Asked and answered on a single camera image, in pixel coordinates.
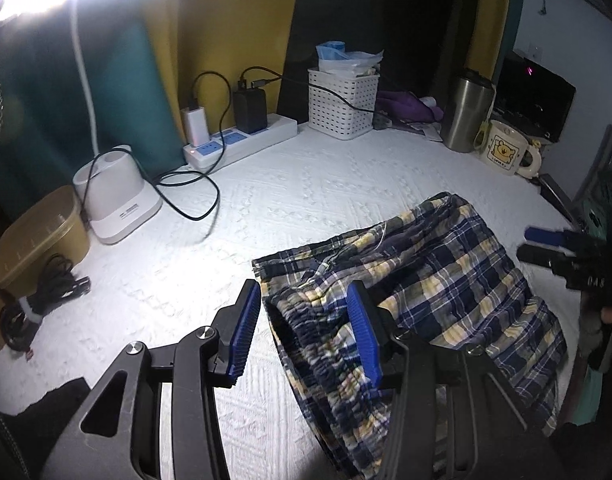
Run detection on cream bear mug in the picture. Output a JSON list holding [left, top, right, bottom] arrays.
[[479, 119, 543, 179]]

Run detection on black charger cable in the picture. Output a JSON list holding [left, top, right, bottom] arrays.
[[152, 71, 235, 222], [238, 65, 377, 114]]

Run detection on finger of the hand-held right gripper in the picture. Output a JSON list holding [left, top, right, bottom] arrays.
[[524, 226, 580, 251], [516, 243, 575, 289]]

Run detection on blue plastic bag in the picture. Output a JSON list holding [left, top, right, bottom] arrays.
[[315, 42, 385, 77]]

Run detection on white power strip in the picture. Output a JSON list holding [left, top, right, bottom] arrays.
[[183, 113, 299, 171]]

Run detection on teal fabric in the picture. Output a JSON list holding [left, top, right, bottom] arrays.
[[570, 364, 603, 427]]

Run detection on dark window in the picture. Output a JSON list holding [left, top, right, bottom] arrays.
[[278, 0, 488, 113]]

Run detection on white perforated basket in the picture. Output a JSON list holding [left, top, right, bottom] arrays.
[[307, 66, 382, 141]]

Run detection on teal curtain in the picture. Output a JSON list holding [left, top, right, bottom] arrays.
[[0, 7, 187, 213], [496, 0, 528, 63]]

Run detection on yellow curtain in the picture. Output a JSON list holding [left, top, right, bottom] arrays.
[[465, 0, 513, 82], [150, 0, 303, 133]]

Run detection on plaid pants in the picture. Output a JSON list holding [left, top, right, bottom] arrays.
[[251, 190, 570, 477]]

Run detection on tan plastic bin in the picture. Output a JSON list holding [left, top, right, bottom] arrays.
[[0, 184, 92, 292]]

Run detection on coiled black cable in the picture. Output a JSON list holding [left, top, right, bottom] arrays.
[[0, 254, 92, 354]]

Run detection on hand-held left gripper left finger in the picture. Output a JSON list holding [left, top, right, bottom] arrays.
[[40, 279, 263, 480]]

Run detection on black computer monitor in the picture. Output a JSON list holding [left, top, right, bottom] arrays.
[[490, 54, 577, 144]]

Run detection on white textured tablecloth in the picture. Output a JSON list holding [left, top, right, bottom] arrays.
[[0, 119, 587, 480]]

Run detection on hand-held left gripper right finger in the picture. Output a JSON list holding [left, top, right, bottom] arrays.
[[346, 280, 553, 480]]

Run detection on white desk lamp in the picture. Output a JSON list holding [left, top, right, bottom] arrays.
[[0, 0, 173, 246]]

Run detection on white charger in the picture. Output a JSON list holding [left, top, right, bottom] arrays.
[[180, 107, 212, 147]]

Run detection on steel tumbler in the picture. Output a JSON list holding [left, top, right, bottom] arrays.
[[439, 67, 497, 154]]

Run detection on purple cloth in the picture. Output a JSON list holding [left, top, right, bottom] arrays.
[[374, 90, 445, 124]]

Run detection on green plastic crate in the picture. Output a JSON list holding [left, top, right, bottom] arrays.
[[575, 169, 612, 242]]

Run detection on black charger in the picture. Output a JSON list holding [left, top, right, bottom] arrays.
[[233, 88, 269, 133]]

